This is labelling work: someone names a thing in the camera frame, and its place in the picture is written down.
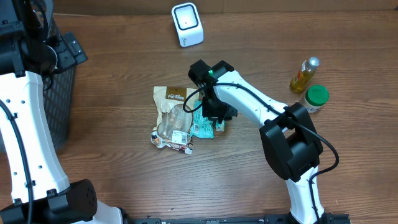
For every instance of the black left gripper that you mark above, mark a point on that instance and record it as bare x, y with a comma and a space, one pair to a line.
69, 59

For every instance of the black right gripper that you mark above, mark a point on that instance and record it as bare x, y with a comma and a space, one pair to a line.
218, 112

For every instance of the teal tissue pack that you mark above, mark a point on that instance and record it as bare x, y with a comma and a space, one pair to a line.
220, 127

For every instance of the teal white snack packet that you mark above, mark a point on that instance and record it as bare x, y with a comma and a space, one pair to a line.
202, 127

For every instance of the brown snack packet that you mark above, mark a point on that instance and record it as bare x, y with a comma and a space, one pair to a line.
173, 126

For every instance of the silver round ball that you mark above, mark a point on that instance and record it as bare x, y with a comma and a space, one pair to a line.
306, 72

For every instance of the green lid white jar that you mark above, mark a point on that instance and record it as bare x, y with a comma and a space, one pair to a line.
314, 98

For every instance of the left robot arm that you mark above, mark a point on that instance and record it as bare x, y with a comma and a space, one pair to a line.
41, 190

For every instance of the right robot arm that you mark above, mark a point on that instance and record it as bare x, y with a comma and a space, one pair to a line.
290, 142

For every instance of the white barcode scanner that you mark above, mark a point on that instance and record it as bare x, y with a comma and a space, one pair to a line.
188, 24

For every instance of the grey plastic mesh basket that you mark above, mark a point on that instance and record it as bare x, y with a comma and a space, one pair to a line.
57, 101

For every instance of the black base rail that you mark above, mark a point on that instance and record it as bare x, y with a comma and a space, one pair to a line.
327, 218

